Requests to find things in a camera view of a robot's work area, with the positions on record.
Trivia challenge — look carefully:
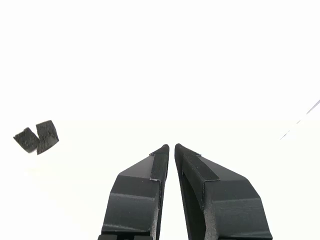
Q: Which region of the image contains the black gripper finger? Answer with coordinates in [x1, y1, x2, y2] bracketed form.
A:
[174, 143, 273, 240]
[97, 144, 170, 240]

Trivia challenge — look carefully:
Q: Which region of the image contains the black foam cube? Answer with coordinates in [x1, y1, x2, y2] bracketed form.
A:
[35, 119, 60, 156]
[12, 126, 41, 154]

